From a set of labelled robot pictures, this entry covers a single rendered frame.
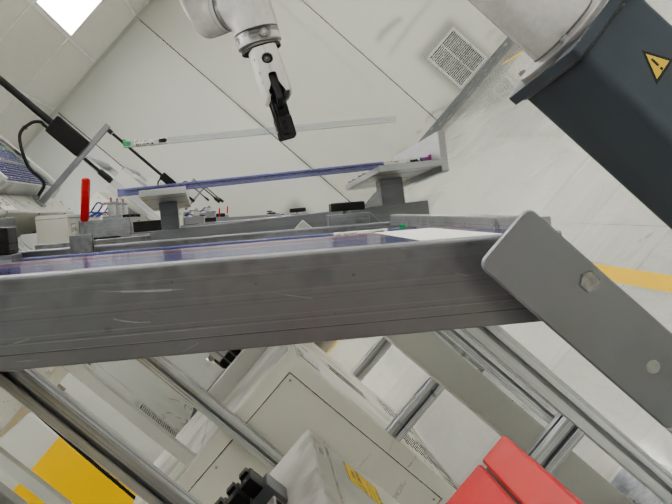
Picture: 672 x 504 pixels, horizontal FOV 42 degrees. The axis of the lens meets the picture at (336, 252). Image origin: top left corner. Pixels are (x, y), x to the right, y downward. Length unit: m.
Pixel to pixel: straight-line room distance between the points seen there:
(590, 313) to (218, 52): 8.32
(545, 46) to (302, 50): 7.53
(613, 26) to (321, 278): 0.86
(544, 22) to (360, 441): 1.15
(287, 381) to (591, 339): 1.54
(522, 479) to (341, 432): 1.85
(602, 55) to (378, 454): 1.17
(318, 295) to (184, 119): 8.18
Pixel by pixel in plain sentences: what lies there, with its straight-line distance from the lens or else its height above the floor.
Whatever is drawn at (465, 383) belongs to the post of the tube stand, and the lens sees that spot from 1.55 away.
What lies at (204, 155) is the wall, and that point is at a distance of 8.70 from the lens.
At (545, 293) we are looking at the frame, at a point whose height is 0.71.
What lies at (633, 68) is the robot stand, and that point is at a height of 0.61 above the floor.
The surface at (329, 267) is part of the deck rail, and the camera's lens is 0.58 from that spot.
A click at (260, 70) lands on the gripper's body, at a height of 1.05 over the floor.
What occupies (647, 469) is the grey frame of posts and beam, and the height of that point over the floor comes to 0.16.
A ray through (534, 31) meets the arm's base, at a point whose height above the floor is 0.75.
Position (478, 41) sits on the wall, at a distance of 9.13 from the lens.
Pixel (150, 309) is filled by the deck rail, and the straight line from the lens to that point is 0.59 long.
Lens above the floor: 0.89
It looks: 6 degrees down
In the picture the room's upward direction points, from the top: 49 degrees counter-clockwise
